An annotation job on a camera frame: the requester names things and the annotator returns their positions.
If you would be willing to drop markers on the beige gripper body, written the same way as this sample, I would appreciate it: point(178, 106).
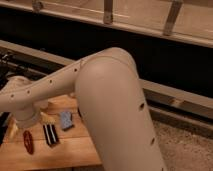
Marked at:
point(26, 118)

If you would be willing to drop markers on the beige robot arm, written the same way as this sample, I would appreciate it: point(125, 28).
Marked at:
point(111, 102)

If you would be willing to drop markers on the metal window rail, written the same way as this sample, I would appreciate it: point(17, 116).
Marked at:
point(188, 21)

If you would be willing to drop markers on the blue sponge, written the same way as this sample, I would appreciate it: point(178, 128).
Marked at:
point(66, 120)

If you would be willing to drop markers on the black white striped block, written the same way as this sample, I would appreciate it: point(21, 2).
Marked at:
point(50, 133)

